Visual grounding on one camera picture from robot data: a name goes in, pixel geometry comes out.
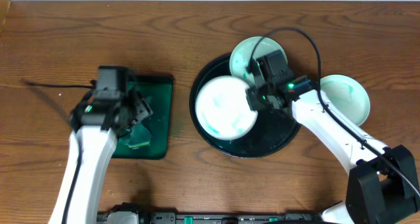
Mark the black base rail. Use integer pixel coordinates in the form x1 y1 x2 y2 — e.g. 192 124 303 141
96 202 324 224

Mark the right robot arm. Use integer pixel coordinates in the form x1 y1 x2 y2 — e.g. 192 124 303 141
246 76 419 223

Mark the left black cable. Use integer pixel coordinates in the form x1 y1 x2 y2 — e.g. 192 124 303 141
19 78 99 224

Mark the right black cable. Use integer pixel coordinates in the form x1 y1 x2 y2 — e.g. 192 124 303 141
245 26 420 198

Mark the pale green plate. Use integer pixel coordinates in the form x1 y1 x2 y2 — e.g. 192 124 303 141
320 74 371 126
229 36 287 86

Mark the green sponge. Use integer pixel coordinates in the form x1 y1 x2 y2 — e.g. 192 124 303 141
128 123 152 149

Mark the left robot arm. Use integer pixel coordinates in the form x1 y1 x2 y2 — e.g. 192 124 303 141
49 85 152 223

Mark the white plate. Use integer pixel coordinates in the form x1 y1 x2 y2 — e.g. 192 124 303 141
193 76 258 141

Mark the black rectangular water tray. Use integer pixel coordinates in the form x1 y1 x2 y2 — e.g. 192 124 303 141
112 76 173 160

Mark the black cable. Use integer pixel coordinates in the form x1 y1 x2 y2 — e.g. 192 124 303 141
19 78 99 224
245 26 420 198

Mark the round black tray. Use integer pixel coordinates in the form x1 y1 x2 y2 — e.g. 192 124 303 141
189 53 301 158

